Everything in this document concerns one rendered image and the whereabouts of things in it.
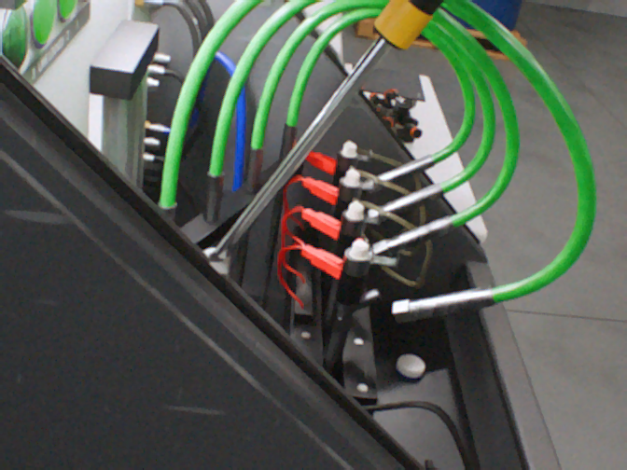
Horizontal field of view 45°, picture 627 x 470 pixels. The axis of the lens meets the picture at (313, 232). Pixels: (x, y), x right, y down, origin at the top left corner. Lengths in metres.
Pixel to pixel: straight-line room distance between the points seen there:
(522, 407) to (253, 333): 0.59
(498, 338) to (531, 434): 0.17
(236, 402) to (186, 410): 0.03
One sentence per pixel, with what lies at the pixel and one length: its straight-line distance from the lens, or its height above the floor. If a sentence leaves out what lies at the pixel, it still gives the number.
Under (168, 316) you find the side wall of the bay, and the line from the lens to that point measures 0.40.
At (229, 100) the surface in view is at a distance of 0.79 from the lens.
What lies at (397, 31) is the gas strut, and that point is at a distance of 0.35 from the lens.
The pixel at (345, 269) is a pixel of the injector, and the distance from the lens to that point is 0.79.
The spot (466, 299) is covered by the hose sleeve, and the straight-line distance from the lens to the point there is 0.68.
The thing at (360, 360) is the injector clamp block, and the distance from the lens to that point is 0.89.
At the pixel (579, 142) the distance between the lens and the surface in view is 0.61.
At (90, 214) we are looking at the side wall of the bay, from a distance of 0.37.
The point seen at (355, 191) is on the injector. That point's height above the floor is 1.13.
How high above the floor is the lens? 1.55
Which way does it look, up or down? 31 degrees down
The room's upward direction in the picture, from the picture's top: 11 degrees clockwise
